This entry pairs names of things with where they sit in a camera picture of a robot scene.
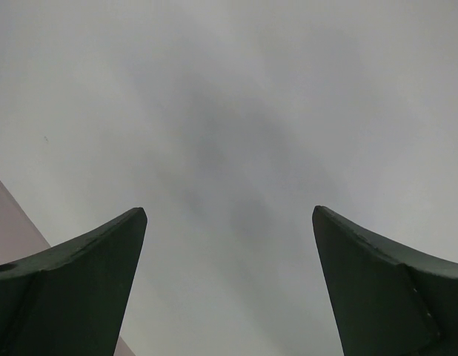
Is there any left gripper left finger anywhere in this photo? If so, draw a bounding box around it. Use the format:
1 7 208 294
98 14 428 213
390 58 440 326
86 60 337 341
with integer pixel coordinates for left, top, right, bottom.
0 208 147 356

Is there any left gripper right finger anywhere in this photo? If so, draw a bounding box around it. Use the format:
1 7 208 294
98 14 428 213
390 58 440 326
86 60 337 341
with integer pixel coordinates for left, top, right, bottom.
312 205 458 356

